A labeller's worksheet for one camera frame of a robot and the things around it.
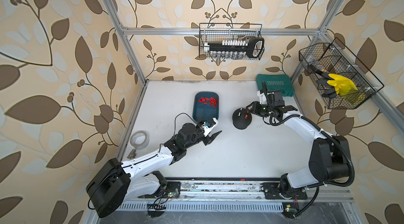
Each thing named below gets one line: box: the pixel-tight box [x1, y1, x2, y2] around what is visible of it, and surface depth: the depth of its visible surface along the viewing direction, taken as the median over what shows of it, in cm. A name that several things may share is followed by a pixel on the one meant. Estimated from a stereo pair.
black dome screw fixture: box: [231, 107, 252, 130], surface depth 94 cm
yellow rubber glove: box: [326, 73, 359, 96], surface depth 68 cm
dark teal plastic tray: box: [192, 91, 220, 123], surface depth 108 cm
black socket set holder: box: [203, 37, 265, 60], surface depth 86 cm
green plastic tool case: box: [255, 74, 296, 98], surface depth 117 cm
